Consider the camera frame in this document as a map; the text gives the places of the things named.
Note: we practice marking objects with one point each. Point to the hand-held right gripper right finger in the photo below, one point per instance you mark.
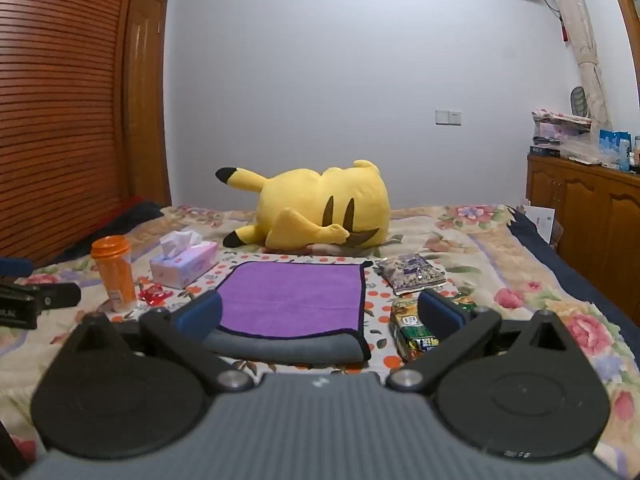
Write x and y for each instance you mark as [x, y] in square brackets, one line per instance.
[440, 312]

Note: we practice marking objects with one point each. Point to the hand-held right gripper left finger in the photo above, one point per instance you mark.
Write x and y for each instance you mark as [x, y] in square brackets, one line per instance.
[199, 311]

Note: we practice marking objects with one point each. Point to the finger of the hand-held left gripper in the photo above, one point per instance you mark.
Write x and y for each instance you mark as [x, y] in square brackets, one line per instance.
[15, 266]
[50, 294]

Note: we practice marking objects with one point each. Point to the purple towel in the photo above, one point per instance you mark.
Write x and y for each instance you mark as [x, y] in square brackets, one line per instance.
[290, 300]

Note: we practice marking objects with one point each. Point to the green drink carton pack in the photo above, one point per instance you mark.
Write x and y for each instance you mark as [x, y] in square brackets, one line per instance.
[406, 329]

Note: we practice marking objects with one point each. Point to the pink tissue box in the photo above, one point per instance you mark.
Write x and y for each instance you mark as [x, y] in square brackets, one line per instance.
[186, 266]

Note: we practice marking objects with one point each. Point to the red snack packet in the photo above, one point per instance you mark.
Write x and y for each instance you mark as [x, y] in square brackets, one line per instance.
[153, 294]

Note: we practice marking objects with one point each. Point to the purple snack packet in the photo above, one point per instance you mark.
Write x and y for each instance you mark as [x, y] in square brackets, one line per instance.
[410, 272]

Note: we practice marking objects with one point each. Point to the orange plastic bottle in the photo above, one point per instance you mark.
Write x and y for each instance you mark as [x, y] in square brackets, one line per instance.
[118, 275]

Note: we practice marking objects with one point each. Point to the floral bed blanket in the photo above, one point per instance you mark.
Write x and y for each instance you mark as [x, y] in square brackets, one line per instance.
[500, 260]

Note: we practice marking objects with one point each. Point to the dark cloth with red edge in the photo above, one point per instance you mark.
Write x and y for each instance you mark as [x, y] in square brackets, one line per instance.
[120, 222]

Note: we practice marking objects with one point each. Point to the white paper bag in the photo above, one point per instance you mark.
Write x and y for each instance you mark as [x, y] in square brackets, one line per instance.
[542, 220]

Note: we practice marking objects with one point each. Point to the dark blue bed sheet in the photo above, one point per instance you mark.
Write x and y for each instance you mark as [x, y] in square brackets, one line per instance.
[575, 280]

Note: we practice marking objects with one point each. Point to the yellow plush toy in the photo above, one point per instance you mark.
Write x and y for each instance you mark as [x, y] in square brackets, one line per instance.
[300, 195]

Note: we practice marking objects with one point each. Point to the louvred wooden wardrobe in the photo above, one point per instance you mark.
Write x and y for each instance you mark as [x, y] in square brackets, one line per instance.
[60, 110]

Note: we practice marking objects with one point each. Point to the wooden cabinet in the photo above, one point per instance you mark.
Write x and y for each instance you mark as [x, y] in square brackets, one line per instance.
[600, 220]

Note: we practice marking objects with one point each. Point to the wooden door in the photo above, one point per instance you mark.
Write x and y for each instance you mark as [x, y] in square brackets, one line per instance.
[145, 110]

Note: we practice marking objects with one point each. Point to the pile of boxes and papers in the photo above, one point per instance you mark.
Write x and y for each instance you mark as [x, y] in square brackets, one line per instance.
[562, 132]

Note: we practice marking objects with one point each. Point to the blue and white packet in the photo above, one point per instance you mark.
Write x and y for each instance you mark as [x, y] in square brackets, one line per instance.
[614, 149]

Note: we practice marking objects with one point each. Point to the small bottles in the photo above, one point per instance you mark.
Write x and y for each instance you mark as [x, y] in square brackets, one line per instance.
[636, 155]

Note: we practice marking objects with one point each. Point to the green hand fan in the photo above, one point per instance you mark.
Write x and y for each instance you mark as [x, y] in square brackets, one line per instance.
[580, 101]

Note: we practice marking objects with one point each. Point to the patterned beige curtain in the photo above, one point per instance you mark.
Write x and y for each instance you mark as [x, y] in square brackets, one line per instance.
[582, 45]

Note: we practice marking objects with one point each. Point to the red hanging ornament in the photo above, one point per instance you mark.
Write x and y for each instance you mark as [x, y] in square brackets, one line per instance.
[565, 32]

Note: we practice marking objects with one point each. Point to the white wall switch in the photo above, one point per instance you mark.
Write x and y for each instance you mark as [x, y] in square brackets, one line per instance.
[448, 117]

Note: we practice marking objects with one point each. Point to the wooden frame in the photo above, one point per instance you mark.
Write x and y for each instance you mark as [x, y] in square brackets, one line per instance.
[625, 10]

